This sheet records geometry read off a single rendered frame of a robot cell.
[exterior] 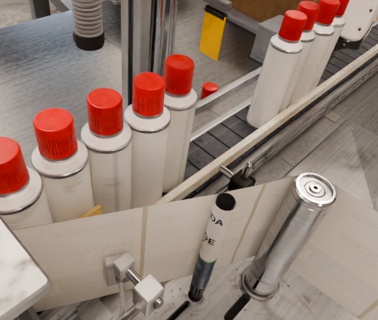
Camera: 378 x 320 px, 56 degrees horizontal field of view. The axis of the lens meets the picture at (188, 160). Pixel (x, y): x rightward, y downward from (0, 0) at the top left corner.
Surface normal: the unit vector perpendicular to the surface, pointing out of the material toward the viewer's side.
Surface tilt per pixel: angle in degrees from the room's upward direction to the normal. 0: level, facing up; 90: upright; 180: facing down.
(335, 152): 0
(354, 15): 70
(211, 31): 90
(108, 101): 2
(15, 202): 41
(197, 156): 0
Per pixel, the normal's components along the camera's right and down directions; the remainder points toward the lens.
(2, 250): 0.12, -0.69
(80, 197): 0.76, 0.53
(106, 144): 0.23, -0.04
